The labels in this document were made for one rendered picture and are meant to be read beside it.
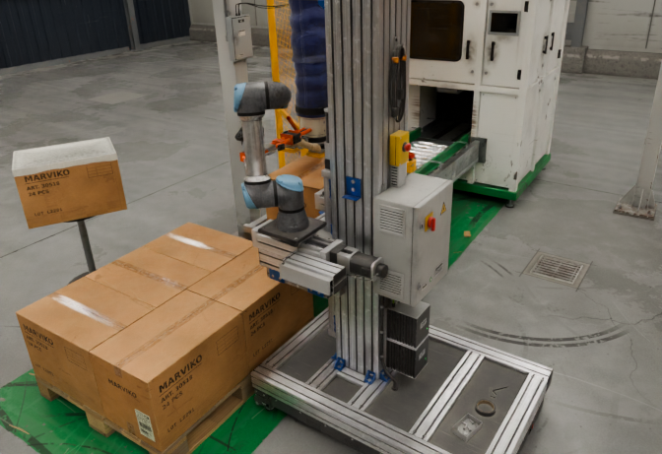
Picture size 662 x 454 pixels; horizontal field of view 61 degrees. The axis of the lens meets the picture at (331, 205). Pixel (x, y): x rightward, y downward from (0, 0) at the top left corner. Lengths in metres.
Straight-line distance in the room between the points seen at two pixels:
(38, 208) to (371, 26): 2.54
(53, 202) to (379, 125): 2.37
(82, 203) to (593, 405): 3.22
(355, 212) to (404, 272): 0.34
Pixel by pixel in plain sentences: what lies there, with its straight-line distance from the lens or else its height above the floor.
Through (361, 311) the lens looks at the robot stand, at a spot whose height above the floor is 0.60.
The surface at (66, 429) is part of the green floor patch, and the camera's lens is 3.35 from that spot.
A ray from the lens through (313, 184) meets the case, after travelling 3.23.
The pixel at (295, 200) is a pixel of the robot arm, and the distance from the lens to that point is 2.45.
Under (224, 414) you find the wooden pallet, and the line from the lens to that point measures 3.13.
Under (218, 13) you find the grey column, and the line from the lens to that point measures 4.25.
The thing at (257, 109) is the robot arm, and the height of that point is 1.58.
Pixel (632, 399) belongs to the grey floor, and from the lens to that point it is 3.46.
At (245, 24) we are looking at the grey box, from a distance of 4.22.
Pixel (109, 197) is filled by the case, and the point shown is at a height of 0.73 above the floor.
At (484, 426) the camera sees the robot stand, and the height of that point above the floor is 0.21.
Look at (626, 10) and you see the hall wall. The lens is 11.25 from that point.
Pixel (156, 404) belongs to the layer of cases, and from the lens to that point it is 2.68.
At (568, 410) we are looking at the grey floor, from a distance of 3.28.
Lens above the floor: 2.17
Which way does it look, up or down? 24 degrees down
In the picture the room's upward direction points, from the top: 2 degrees counter-clockwise
